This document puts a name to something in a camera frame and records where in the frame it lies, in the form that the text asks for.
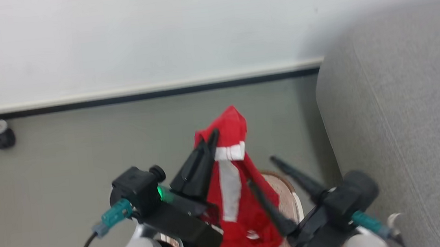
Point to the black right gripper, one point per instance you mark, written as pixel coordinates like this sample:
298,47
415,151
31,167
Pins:
321,231

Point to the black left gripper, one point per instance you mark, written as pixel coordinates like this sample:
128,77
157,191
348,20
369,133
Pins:
181,221

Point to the red garment with white stripes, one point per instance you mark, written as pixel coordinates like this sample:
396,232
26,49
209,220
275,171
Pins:
240,219

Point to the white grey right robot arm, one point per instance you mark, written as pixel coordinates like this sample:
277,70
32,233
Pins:
365,245

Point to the beige laundry basket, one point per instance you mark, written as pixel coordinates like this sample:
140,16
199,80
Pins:
289,202

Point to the grey fabric sofa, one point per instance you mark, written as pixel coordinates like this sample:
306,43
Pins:
416,127

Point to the black round foot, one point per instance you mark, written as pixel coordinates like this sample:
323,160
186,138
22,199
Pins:
4,139

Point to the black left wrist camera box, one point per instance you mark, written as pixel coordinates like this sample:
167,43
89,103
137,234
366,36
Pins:
137,189

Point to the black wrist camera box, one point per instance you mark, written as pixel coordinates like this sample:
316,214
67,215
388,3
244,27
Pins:
356,191
137,189

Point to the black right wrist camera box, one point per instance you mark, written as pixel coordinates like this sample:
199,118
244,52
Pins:
356,191

